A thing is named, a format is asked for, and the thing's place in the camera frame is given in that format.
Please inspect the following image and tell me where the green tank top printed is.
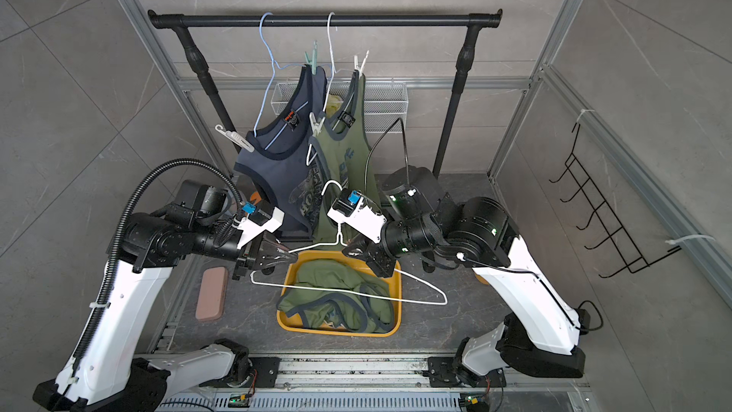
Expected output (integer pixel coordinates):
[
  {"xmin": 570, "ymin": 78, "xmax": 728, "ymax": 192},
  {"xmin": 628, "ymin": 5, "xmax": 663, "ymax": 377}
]
[{"xmin": 278, "ymin": 259, "xmax": 397, "ymax": 334}]

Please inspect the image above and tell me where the white wire hanger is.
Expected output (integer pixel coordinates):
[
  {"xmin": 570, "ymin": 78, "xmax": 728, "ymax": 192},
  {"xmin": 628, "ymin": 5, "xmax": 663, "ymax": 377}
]
[
  {"xmin": 305, "ymin": 11, "xmax": 356, "ymax": 167},
  {"xmin": 250, "ymin": 180, "xmax": 448, "ymax": 305}
]

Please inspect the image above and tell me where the white clothespin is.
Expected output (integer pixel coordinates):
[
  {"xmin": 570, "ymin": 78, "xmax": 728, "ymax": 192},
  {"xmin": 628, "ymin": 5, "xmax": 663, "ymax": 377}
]
[
  {"xmin": 215, "ymin": 124, "xmax": 255, "ymax": 153},
  {"xmin": 309, "ymin": 112, "xmax": 325, "ymax": 137},
  {"xmin": 354, "ymin": 51, "xmax": 369, "ymax": 78}
]

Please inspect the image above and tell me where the white clothespin top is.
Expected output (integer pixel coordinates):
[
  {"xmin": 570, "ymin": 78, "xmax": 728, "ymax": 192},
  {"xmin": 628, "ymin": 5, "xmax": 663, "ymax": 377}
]
[{"xmin": 354, "ymin": 51, "xmax": 369, "ymax": 78}]

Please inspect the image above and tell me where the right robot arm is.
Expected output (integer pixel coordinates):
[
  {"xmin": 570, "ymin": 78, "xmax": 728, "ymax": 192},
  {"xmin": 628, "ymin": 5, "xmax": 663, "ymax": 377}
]
[{"xmin": 328, "ymin": 165, "xmax": 594, "ymax": 386}]

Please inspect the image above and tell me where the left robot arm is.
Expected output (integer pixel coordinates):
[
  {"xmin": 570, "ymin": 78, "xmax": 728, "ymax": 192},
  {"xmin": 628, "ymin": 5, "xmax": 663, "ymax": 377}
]
[{"xmin": 32, "ymin": 158, "xmax": 297, "ymax": 411}]

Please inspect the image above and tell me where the navy blue tank top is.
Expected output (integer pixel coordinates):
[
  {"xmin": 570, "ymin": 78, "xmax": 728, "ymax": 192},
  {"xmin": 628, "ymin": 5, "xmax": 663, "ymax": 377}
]
[{"xmin": 234, "ymin": 66, "xmax": 327, "ymax": 236}]

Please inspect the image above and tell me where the large yellow tray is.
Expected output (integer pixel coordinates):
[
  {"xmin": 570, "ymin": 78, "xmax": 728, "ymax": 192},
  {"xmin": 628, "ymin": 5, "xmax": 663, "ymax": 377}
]
[{"xmin": 276, "ymin": 251, "xmax": 402, "ymax": 338}]

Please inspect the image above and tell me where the orange toy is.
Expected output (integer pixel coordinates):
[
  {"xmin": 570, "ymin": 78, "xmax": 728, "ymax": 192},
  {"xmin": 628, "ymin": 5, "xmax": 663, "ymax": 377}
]
[{"xmin": 249, "ymin": 191, "xmax": 262, "ymax": 205}]

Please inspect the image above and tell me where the pink rectangular block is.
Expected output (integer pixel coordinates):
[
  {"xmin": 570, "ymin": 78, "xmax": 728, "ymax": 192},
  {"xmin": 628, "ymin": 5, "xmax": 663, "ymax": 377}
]
[{"xmin": 194, "ymin": 266, "xmax": 229, "ymax": 322}]

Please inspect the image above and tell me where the small yellow bin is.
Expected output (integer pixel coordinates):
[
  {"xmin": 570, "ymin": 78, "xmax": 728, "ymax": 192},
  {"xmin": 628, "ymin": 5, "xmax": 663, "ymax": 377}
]
[{"xmin": 474, "ymin": 272, "xmax": 491, "ymax": 286}]

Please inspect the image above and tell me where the white clothespin on rack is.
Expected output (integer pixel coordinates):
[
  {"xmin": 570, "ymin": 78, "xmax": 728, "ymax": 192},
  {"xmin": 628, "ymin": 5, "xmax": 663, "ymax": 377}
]
[{"xmin": 215, "ymin": 124, "xmax": 255, "ymax": 153}]

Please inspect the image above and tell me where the green clothespin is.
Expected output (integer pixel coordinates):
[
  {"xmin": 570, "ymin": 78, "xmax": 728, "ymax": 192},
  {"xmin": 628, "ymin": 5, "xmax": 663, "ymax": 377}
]
[{"xmin": 305, "ymin": 41, "xmax": 318, "ymax": 76}]

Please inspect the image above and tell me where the black clothes rack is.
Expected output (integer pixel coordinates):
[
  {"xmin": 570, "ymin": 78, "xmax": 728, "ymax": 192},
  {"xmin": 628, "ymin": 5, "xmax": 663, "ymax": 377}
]
[{"xmin": 147, "ymin": 9, "xmax": 503, "ymax": 177}]

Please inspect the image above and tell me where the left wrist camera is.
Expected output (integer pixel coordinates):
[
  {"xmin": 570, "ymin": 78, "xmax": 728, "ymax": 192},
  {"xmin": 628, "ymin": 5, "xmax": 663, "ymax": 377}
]
[{"xmin": 234, "ymin": 200, "xmax": 284, "ymax": 249}]

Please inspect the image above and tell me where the metal base rail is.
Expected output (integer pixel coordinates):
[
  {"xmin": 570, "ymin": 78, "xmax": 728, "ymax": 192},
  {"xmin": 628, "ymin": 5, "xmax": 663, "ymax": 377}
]
[{"xmin": 159, "ymin": 352, "xmax": 600, "ymax": 411}]

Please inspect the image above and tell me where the white wire mesh basket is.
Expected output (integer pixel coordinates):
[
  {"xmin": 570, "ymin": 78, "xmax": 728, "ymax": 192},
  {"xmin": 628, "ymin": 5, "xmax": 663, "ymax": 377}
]
[{"xmin": 270, "ymin": 81, "xmax": 409, "ymax": 134}]

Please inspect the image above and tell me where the light blue wire hanger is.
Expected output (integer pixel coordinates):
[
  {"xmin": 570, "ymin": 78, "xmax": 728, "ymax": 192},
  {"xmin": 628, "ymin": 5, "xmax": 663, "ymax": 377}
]
[{"xmin": 250, "ymin": 11, "xmax": 310, "ymax": 138}]

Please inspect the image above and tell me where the black wall hook rack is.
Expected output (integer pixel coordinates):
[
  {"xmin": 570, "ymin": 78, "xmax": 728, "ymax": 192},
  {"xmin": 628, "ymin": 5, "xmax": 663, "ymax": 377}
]
[{"xmin": 549, "ymin": 123, "xmax": 682, "ymax": 280}]

